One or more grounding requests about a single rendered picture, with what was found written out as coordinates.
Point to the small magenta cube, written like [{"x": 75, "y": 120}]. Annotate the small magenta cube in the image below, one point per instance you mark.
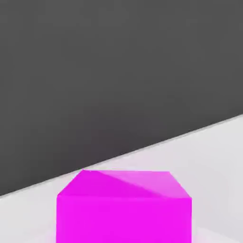
[{"x": 123, "y": 214}]

